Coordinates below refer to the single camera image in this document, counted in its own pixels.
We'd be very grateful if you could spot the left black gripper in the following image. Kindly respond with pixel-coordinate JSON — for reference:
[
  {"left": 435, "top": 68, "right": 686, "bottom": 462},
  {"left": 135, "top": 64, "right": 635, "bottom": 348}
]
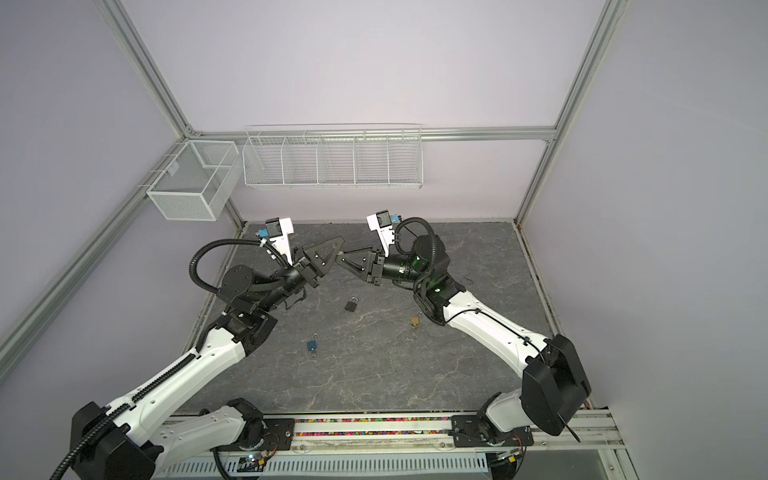
[{"left": 257, "top": 236, "right": 344, "bottom": 313}]

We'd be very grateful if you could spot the black padlock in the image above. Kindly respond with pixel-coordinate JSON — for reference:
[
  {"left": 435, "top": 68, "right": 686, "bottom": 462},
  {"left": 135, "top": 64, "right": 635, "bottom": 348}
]
[{"left": 345, "top": 296, "right": 359, "bottom": 312}]

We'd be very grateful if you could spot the blue padlock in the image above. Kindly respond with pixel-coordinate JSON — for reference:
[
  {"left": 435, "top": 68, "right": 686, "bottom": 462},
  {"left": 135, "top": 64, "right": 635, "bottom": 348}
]
[{"left": 306, "top": 334, "right": 318, "bottom": 357}]

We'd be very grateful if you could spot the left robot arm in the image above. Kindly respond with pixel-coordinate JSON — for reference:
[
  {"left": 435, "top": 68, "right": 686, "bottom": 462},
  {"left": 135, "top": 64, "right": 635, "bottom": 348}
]
[{"left": 51, "top": 237, "right": 344, "bottom": 479}]

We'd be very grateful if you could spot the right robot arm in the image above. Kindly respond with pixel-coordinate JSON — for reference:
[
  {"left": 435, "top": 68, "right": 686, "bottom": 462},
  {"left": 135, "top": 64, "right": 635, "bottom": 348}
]
[{"left": 336, "top": 217, "right": 591, "bottom": 445}]

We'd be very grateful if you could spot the white mesh box basket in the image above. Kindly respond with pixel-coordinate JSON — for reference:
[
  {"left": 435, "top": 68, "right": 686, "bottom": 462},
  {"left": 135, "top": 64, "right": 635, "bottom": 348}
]
[{"left": 147, "top": 140, "right": 242, "bottom": 221}]

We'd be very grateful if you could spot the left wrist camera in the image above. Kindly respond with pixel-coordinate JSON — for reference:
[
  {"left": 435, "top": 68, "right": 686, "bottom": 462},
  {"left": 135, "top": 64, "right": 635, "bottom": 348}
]
[{"left": 257, "top": 217, "right": 294, "bottom": 265}]

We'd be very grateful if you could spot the white wire shelf basket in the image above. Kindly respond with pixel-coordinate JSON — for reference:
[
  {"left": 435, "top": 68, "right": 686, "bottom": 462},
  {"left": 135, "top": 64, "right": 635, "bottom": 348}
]
[{"left": 242, "top": 123, "right": 424, "bottom": 188}]

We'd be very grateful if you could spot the white vented cable duct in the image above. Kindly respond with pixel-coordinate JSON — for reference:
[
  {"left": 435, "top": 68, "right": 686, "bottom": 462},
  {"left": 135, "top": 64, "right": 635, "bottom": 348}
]
[{"left": 156, "top": 452, "right": 490, "bottom": 479}]

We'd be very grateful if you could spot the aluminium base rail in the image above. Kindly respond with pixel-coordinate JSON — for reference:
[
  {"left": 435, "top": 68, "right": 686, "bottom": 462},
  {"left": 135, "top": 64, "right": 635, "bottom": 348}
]
[{"left": 119, "top": 411, "right": 625, "bottom": 460}]

